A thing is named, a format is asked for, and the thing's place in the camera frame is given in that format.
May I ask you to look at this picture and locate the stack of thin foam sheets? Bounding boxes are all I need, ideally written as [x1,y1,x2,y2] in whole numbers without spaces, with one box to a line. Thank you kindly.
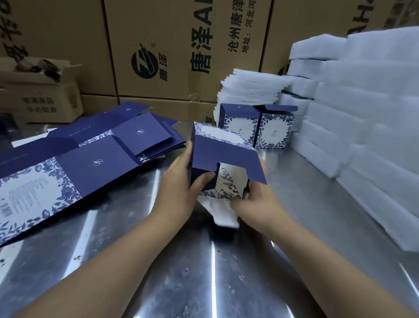
[214,68,292,126]

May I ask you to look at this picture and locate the assembled blue floral gift box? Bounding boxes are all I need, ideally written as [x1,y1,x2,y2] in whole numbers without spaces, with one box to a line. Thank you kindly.
[255,104,299,150]
[218,103,263,148]

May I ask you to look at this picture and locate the person's right forearm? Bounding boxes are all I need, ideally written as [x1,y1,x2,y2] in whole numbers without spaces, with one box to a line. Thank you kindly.
[251,213,414,318]

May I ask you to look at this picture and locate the person's left forearm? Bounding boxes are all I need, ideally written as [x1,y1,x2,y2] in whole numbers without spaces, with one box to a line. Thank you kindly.
[12,209,184,318]

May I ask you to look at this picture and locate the large brown cardboard carton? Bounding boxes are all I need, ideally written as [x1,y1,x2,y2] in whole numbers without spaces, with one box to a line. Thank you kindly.
[260,0,419,76]
[118,96,217,124]
[103,0,273,103]
[80,94,120,116]
[0,0,118,96]

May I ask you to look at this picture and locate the white foam piece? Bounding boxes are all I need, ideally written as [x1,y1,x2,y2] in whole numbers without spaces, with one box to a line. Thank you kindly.
[197,193,242,229]

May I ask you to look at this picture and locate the pile of flat blue cartons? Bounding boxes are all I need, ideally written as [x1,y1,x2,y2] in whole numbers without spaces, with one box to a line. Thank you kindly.
[0,101,187,248]

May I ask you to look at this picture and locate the blue floral box with flap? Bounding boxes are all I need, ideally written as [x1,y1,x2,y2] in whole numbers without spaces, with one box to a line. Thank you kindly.
[189,121,268,200]

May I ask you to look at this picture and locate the stack of white foam blocks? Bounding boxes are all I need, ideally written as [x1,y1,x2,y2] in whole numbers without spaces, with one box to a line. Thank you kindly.
[284,26,419,253]

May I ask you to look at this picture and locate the small open cardboard box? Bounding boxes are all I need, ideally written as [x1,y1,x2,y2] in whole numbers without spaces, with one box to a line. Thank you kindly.
[0,57,84,124]

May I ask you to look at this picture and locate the person's right hand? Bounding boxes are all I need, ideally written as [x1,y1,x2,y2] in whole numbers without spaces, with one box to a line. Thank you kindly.
[230,179,289,237]

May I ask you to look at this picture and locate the person's left hand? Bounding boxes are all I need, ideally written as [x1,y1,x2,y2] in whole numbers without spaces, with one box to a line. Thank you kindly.
[153,141,217,227]

